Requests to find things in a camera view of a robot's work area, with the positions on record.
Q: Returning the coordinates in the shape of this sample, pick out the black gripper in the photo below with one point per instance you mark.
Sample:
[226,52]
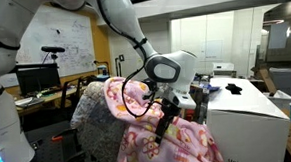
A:
[171,109]

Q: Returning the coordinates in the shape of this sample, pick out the pink patterned fleece blanket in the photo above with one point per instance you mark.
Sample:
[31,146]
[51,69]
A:
[188,139]

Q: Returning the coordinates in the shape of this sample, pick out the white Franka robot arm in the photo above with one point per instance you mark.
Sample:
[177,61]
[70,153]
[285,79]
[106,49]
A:
[2,31]

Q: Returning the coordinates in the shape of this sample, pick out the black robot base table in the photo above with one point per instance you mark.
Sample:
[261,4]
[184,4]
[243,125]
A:
[42,143]

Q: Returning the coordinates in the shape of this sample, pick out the blue floral quilt blanket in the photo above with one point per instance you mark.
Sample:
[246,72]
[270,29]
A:
[98,127]

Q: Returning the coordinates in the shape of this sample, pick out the yellow wooden blocks box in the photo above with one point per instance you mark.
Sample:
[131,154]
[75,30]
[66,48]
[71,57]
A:
[199,101]

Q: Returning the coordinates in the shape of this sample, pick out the small black cloth item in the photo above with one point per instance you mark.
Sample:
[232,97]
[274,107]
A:
[234,89]

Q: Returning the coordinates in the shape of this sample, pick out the blue white small device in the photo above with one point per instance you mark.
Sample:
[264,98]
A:
[102,70]

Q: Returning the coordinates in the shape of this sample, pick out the large white cardboard box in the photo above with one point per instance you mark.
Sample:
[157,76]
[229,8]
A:
[248,132]

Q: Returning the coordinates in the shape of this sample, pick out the white printer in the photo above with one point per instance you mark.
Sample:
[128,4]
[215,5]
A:
[223,69]

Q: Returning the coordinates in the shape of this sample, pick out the wooden office desk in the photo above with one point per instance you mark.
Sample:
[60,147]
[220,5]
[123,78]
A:
[52,96]

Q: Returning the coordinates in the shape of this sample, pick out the brown cardboard sheet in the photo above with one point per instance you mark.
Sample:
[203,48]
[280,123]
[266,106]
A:
[267,81]

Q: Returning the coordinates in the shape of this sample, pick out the white open paper box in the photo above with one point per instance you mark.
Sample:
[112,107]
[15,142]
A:
[280,99]

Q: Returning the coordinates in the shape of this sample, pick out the whiteboard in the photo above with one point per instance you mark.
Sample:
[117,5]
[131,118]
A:
[67,51]

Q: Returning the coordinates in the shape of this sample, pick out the black computer monitor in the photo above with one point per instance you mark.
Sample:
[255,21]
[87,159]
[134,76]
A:
[38,78]

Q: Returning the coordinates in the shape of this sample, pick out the grey trash bin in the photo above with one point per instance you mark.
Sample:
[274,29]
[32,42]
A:
[289,80]

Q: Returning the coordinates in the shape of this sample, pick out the white keyboard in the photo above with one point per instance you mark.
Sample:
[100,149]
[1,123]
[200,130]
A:
[28,101]

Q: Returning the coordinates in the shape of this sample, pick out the frosted window sheet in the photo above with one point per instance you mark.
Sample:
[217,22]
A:
[279,35]

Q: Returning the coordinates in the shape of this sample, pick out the black wall switch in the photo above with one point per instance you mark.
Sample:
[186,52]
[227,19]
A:
[121,57]

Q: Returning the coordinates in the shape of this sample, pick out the white wall sign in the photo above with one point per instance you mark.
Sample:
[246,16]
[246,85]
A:
[212,50]

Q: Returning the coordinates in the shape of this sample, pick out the black desk chair frame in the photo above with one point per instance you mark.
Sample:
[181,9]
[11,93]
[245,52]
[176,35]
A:
[63,95]

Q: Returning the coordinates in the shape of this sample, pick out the black stereo camera bar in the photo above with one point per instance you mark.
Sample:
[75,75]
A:
[53,49]

